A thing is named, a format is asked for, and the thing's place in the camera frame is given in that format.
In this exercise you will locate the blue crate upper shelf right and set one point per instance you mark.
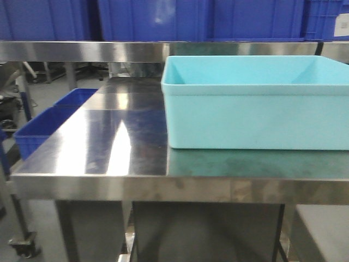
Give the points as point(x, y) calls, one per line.
point(265, 21)

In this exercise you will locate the caster wheel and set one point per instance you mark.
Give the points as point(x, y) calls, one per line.
point(25, 248)

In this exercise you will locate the light turquoise plastic bin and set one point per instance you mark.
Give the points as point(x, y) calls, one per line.
point(256, 102)

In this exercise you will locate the white paper label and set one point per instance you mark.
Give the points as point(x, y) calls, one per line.
point(341, 28)

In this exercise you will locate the blue crate upper shelf left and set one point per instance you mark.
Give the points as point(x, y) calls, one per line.
point(50, 20)

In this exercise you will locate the blue crate upper shelf middle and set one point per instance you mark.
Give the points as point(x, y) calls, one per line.
point(154, 20)

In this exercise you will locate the stainless steel shelf rail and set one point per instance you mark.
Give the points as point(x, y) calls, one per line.
point(157, 52)

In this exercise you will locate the blue bin beside table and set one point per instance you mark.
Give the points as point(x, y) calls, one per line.
point(35, 132)

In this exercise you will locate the blue crate shelf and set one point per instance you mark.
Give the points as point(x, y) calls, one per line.
point(265, 21)
point(50, 20)
point(154, 20)

